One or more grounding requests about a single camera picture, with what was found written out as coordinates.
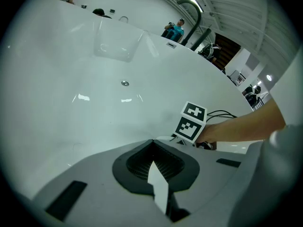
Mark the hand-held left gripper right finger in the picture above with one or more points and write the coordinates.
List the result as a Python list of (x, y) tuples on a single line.
[(208, 174)]

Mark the small rectangular rim plate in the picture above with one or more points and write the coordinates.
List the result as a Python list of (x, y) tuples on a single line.
[(171, 45)]

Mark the white bathtub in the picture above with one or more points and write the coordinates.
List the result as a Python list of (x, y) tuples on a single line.
[(94, 107)]

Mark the person's white shirt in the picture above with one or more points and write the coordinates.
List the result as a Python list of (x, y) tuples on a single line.
[(293, 84)]

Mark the black hand shower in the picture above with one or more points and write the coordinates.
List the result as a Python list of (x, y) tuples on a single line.
[(201, 39)]

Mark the person's right forearm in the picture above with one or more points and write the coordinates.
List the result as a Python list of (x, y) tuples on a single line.
[(236, 129)]

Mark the black curved bathtub faucet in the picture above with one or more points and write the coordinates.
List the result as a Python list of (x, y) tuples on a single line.
[(193, 31)]

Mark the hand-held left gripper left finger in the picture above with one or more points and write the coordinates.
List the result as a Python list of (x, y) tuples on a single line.
[(106, 197)]

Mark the brown wooden staircase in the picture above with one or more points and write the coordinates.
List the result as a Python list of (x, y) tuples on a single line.
[(227, 48)]

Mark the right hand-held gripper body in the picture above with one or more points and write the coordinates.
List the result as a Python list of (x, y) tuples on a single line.
[(189, 129)]

